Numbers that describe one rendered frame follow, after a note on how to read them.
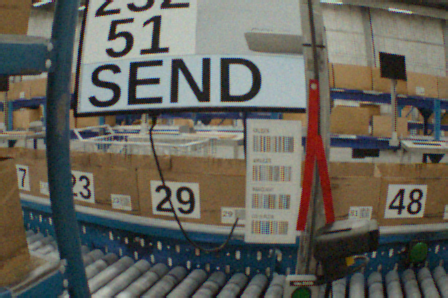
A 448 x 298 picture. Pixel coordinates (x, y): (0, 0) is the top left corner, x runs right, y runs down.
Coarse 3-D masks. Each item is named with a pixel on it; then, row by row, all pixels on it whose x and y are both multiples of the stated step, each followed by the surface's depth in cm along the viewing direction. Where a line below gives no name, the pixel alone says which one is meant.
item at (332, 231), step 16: (336, 224) 67; (352, 224) 66; (368, 224) 64; (320, 240) 64; (336, 240) 64; (352, 240) 63; (368, 240) 62; (320, 256) 64; (336, 256) 64; (352, 256) 66; (336, 272) 65
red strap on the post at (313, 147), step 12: (312, 84) 68; (312, 96) 68; (312, 108) 68; (312, 120) 68; (312, 132) 69; (312, 144) 69; (312, 156) 69; (324, 156) 69; (312, 168) 69; (324, 168) 69; (312, 180) 70; (324, 180) 69; (324, 192) 69; (300, 204) 71; (324, 204) 69; (300, 216) 71; (300, 228) 71
